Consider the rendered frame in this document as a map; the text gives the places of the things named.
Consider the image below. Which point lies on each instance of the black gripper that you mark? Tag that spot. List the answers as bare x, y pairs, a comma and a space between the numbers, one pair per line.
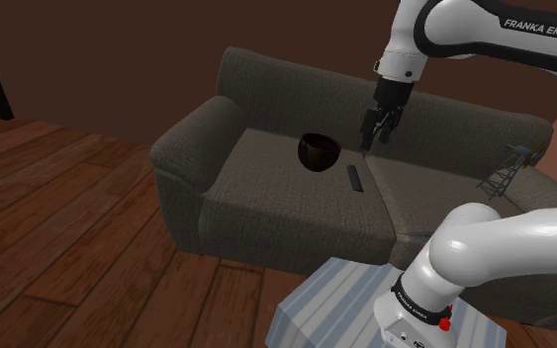
392, 94

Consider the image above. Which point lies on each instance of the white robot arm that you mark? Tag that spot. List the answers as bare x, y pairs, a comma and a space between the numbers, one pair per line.
480, 246

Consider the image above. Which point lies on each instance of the black remote control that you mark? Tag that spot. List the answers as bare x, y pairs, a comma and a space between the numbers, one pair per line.
354, 178

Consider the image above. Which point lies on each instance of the dark brown bowl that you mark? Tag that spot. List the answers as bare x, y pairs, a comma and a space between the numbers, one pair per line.
318, 152

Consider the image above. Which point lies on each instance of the dark grey fabric sofa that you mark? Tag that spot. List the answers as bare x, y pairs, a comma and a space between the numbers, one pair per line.
278, 202

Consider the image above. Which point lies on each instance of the grey windmill tower figure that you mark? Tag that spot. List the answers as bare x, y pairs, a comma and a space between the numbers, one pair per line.
504, 173

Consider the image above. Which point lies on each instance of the grey striped robot stand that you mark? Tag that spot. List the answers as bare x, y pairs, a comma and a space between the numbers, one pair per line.
336, 303

